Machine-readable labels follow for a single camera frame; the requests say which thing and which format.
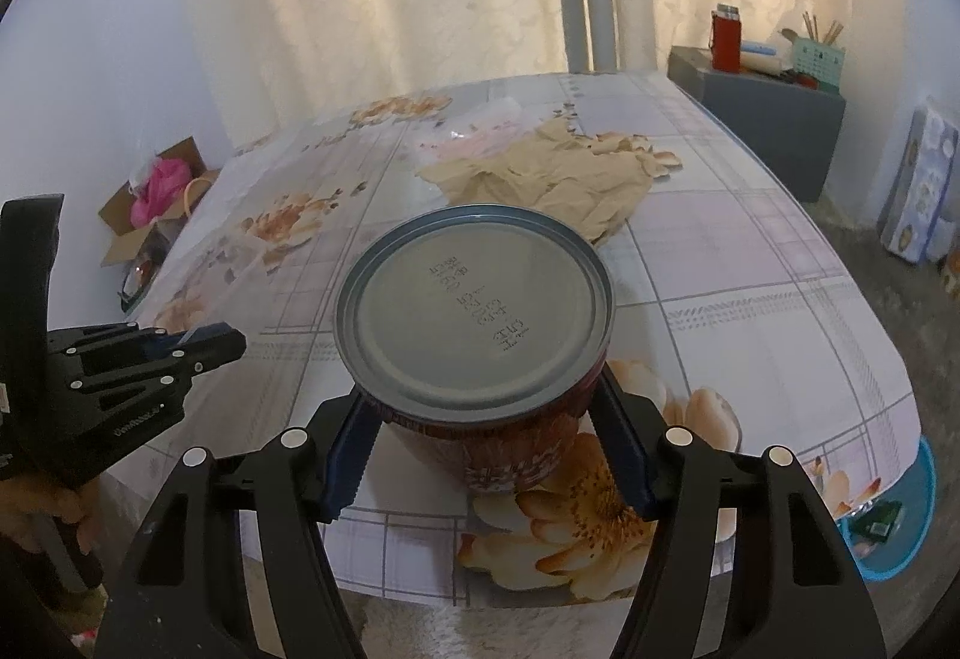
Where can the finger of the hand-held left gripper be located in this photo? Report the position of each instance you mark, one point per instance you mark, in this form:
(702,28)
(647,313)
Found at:
(112,348)
(127,419)

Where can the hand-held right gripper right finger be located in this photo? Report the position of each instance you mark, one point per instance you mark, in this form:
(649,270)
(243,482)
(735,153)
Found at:
(626,456)

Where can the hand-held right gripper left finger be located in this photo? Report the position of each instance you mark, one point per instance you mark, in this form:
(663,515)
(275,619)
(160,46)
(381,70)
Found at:
(349,456)

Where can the red milk can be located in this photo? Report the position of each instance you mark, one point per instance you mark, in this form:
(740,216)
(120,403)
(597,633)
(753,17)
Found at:
(472,307)

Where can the blue plastic bin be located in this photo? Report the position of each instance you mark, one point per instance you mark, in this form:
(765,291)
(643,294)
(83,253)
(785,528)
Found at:
(900,554)

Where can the person's left hand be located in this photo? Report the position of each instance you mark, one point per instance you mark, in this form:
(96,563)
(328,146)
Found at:
(37,498)

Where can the open cardboard box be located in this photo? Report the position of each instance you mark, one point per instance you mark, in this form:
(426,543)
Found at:
(124,247)

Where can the pink cloth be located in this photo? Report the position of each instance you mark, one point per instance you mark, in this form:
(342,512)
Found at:
(161,187)

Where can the floral tablecloth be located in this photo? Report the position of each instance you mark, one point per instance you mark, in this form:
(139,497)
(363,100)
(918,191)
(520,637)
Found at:
(750,299)

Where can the grey cabinet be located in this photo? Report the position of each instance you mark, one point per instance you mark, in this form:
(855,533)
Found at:
(765,119)

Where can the tissue roll pack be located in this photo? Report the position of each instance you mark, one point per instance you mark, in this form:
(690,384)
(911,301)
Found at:
(922,179)

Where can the small red dish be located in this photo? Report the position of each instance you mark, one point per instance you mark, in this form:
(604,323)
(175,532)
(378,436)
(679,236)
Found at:
(802,79)

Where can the red thermos bottle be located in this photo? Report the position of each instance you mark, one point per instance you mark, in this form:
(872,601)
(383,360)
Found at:
(725,44)

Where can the green utensil holder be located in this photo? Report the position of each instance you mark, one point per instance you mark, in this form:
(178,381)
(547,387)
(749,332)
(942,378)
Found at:
(817,63)

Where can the bundle of wooden chopsticks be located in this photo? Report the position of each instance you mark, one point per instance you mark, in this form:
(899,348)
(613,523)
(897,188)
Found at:
(829,29)

